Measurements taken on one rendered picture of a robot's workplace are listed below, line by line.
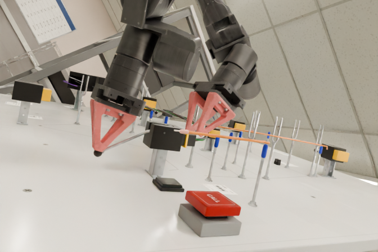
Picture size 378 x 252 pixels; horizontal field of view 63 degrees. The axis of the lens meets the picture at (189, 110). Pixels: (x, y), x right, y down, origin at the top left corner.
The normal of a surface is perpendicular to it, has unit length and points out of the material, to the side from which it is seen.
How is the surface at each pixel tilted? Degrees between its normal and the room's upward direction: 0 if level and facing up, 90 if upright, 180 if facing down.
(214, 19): 113
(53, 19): 90
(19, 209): 53
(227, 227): 90
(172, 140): 92
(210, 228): 90
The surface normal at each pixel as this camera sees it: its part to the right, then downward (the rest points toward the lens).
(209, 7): -0.25, -0.32
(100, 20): 0.41, 0.00
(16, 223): 0.21, -0.98
